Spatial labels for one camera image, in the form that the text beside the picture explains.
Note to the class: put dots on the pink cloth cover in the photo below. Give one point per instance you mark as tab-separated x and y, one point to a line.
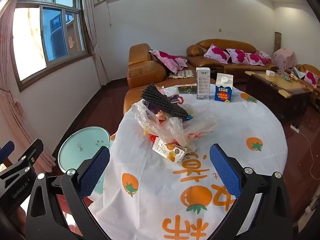
285	58

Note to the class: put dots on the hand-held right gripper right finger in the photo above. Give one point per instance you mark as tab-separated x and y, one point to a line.
225	170

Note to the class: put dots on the wooden coffee table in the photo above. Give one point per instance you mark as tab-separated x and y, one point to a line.
272	95

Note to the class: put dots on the white orange-printed snack packet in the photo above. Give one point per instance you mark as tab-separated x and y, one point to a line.
167	151

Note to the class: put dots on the pink floral pillow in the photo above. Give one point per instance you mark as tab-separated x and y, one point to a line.
237	55
255	58
167	58
311	78
216	53

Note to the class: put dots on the tied pink curtain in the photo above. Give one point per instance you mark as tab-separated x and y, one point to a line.
93	37

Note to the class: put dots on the long pink curtain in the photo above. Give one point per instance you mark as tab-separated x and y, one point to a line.
15	110

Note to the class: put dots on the small white box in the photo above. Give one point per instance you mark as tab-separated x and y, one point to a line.
270	73

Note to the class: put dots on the blue white milk carton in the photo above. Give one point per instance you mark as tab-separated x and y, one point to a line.
223	91

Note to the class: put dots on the brown leather armchair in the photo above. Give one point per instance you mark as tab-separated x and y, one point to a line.
311	67

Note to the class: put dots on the crumpled pink cloth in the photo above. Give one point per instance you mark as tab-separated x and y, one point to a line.
265	55

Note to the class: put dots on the clear plastic bag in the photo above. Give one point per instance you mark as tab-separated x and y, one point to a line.
172	130

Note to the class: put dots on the dark green snack packet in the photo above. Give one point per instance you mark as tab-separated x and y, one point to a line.
186	89

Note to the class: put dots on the white orange-printed tablecloth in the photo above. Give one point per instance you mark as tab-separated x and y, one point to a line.
250	120

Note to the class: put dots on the red snack wrapper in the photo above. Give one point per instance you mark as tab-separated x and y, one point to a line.
152	138

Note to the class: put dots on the checkered cloth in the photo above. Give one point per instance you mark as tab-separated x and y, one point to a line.
182	74

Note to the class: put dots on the brown leather long sofa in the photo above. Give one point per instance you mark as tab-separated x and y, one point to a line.
232	67

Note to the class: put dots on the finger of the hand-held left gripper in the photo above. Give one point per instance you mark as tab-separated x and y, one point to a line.
15	180
6	148

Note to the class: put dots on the purple snack wrapper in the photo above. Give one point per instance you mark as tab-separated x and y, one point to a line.
177	98

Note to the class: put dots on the white power strip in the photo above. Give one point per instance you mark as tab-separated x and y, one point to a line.
295	127

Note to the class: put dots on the rolled bamboo mat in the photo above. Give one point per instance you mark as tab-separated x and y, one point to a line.
278	41

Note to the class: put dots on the brown leather chaise sofa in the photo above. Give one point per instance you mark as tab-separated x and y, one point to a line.
145	72

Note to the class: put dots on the window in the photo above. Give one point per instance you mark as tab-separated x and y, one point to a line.
50	37

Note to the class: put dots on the orange blue snack packet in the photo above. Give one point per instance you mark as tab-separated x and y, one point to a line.
190	116

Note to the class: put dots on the mint green trash bin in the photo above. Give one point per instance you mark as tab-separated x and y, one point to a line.
80	147

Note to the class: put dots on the tall white carton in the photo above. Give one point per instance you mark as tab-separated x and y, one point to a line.
202	83

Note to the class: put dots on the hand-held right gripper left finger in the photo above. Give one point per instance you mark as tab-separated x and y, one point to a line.
93	172

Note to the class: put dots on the black foam net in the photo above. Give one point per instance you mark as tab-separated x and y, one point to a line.
162	102

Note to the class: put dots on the translucent red-printed plastic bag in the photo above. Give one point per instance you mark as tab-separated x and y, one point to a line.
200	135

